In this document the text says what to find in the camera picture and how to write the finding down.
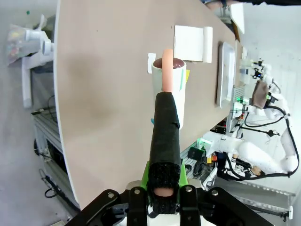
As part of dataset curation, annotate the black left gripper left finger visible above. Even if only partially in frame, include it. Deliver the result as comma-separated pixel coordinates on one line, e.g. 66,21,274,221
70,161,151,226

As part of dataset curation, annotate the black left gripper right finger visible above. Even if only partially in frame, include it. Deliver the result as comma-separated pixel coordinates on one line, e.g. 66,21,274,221
179,160,269,226

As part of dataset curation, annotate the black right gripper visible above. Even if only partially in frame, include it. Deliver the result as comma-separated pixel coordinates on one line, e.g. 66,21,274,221
254,71,267,82

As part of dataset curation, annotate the brown towel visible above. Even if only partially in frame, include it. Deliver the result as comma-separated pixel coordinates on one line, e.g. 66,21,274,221
251,80,270,109

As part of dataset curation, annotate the blue sticky note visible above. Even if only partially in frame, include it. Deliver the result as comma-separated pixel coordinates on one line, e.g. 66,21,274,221
179,69,187,91

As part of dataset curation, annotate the pink-handled white lint roller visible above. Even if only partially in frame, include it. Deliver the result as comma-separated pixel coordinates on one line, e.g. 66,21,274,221
147,48,188,215

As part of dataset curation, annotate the person's left hand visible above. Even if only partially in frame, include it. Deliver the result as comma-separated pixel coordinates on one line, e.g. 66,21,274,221
206,0,223,11

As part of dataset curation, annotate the silver metal tray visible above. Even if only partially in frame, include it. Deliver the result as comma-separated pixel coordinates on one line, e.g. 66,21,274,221
215,40,236,109

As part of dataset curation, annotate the black box with green part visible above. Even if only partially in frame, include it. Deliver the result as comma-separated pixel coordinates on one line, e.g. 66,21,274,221
189,146,206,163

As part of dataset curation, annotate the white folded roller stand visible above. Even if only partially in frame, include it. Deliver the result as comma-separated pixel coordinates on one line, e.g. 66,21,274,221
174,25,214,64

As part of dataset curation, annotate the white paper slip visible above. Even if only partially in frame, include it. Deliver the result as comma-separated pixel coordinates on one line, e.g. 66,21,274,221
147,52,157,74

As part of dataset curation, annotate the clear bag of colourful items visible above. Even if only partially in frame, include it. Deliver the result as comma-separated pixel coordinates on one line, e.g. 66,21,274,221
6,24,32,67

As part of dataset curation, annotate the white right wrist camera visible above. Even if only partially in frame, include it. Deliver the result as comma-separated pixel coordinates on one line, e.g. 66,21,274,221
244,58,271,74

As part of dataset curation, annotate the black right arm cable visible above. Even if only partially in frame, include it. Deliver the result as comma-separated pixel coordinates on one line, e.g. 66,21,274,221
224,103,298,182

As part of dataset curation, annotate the aluminium frame under table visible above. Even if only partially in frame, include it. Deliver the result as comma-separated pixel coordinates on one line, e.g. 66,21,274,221
31,109,82,220

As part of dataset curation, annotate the white pipe frame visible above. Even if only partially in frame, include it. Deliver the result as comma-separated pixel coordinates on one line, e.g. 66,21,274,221
22,14,56,109

